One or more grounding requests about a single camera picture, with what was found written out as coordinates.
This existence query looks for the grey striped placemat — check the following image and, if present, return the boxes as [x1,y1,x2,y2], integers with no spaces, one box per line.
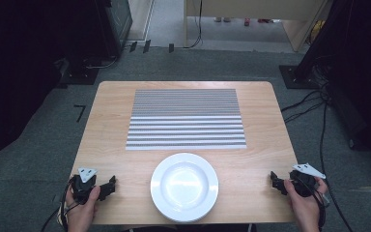
[125,88,248,151]

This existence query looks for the white round plate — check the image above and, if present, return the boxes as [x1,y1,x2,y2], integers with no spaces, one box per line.
[150,152,220,224]

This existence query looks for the black stand base plate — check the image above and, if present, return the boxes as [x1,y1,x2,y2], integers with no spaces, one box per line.
[278,64,324,90]
[57,57,100,87]

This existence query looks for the dark glass-front cabinet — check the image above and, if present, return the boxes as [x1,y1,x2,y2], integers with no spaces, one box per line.
[95,0,133,60]

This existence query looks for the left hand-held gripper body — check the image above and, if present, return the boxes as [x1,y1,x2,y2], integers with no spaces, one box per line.
[70,166,102,205]

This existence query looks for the black floor cable bundle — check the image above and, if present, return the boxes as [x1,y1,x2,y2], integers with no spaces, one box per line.
[280,64,332,124]

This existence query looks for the light wooden desk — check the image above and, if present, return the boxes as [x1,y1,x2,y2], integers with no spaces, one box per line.
[183,0,330,53]

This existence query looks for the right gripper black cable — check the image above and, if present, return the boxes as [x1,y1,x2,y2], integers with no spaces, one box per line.
[308,180,331,232]

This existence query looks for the long black floor cable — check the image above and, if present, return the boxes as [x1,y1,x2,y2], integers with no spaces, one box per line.
[318,96,356,232]

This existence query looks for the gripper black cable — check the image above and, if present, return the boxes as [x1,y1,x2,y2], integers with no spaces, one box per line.
[40,176,77,232]
[308,180,331,232]

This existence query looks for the person's left hand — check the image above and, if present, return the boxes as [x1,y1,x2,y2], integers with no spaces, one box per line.
[65,185,101,228]

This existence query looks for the person's right hand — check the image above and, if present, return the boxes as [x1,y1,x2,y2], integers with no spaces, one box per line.
[283,177,329,230]

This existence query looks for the yellow cable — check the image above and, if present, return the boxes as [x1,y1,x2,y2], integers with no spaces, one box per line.
[308,18,327,44]

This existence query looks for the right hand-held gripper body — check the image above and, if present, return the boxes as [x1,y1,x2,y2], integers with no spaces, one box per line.
[289,162,328,198]

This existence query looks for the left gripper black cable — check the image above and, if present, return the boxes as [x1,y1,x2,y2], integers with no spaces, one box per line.
[40,176,77,232]

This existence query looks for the black hanging cable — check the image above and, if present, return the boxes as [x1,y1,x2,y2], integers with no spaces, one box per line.
[184,0,205,50]

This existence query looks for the black angled floor tape mark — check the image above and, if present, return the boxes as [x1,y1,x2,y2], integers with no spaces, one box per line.
[73,103,87,124]

